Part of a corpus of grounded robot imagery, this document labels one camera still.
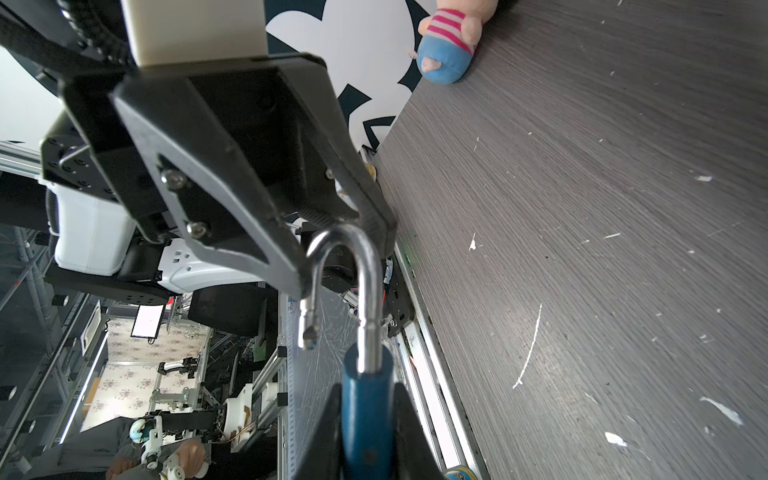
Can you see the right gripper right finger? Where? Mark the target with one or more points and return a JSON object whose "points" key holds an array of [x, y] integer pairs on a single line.
{"points": [[412, 458]]}

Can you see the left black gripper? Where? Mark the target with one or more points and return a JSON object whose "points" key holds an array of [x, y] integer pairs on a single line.
{"points": [[220, 156]]}

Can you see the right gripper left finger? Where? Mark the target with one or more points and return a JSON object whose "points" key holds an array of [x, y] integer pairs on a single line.
{"points": [[323, 459]]}

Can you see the blue padlock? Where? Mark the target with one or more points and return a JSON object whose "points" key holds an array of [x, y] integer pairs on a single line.
{"points": [[367, 390]]}

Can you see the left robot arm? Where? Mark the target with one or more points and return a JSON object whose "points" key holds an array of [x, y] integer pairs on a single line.
{"points": [[62, 38]]}

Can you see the gold metal tin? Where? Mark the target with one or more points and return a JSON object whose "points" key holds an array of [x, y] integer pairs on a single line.
{"points": [[459, 472]]}

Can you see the plush doll striped shirt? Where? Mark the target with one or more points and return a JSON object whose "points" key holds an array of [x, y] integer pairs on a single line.
{"points": [[450, 37]]}

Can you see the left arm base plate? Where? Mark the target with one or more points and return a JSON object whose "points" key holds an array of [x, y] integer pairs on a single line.
{"points": [[398, 307]]}

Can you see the white slotted cable duct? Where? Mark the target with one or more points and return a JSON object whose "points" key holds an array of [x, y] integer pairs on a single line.
{"points": [[286, 338]]}

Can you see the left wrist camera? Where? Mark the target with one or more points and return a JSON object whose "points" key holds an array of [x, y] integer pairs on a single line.
{"points": [[165, 32]]}

